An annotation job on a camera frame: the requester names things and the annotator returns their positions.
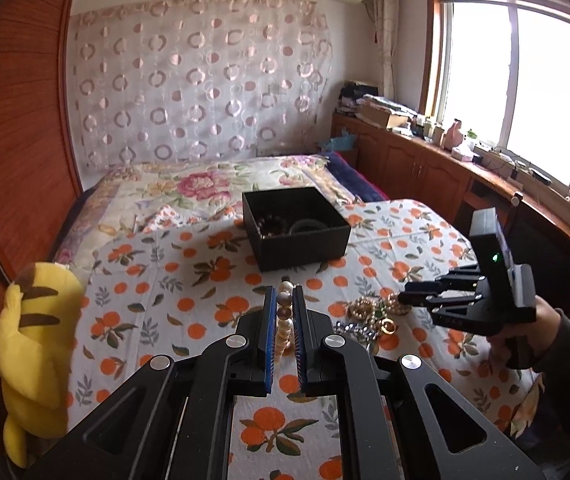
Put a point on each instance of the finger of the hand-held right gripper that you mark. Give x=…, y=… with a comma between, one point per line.
x=425, y=290
x=460, y=315

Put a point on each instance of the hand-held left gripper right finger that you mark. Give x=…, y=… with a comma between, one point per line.
x=300, y=350

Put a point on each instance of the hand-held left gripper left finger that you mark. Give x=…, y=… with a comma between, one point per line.
x=270, y=350

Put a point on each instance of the black jewelry box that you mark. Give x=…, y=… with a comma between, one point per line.
x=305, y=252

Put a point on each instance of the person's right hand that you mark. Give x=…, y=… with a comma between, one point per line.
x=546, y=325

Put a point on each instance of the green jade pendant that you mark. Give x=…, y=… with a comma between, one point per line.
x=379, y=314

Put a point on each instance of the orange print tablecloth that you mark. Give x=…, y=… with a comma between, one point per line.
x=165, y=270

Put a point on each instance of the purple blanket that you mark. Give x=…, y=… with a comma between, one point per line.
x=355, y=175

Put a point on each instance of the pink tissue box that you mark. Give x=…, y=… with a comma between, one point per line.
x=462, y=154

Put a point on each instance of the pink figurine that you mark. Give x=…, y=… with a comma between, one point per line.
x=454, y=135

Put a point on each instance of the row of small bottles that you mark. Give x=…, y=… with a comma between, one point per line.
x=427, y=129

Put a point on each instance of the blue plastic bag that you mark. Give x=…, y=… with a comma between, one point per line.
x=337, y=141

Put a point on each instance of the pile of papers and boxes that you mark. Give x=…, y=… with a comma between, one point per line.
x=380, y=112

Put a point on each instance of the floral bedspread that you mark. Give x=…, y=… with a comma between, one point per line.
x=190, y=185

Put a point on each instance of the yellow plush toy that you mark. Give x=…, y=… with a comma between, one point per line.
x=30, y=360

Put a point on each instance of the patterned window curtain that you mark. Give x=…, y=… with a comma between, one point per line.
x=386, y=30

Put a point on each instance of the circle pattern sheer cloth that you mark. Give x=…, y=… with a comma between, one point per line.
x=190, y=85

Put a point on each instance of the wooden frame window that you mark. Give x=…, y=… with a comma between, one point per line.
x=505, y=85

